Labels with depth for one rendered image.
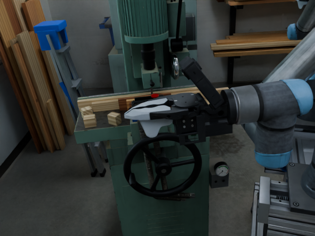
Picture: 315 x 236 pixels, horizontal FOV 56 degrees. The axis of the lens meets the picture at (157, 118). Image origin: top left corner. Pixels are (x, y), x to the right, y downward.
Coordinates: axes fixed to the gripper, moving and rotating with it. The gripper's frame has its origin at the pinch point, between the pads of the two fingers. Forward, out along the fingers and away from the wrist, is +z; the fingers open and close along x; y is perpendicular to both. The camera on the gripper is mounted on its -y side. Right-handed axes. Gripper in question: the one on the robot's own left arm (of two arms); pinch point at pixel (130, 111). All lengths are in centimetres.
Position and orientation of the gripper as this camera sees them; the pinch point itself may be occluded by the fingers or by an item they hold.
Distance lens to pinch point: 58.3
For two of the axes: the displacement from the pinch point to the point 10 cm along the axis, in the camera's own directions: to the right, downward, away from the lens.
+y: 1.1, 9.0, 4.3
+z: -9.9, 1.5, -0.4
